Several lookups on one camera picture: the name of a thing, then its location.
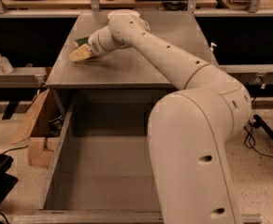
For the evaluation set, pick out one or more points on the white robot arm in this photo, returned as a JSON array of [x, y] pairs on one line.
[[188, 128]]

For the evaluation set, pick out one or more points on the open grey top drawer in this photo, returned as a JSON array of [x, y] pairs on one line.
[[101, 172]]

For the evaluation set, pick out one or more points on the grey cabinet with flat top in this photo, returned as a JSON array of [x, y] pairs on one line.
[[126, 68]]

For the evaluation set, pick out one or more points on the white bowl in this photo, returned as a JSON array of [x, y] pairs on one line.
[[129, 12]]

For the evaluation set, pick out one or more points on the clear sanitizer pump bottle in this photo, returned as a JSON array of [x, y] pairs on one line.
[[5, 65]]

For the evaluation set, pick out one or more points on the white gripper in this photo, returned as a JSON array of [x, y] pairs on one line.
[[94, 47]]

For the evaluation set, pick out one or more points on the cardboard box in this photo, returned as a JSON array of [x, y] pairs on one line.
[[35, 128]]

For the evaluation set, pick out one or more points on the green and yellow sponge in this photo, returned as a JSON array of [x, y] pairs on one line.
[[81, 41]]

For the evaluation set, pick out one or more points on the small white spray nozzle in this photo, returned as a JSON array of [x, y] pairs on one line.
[[212, 46]]

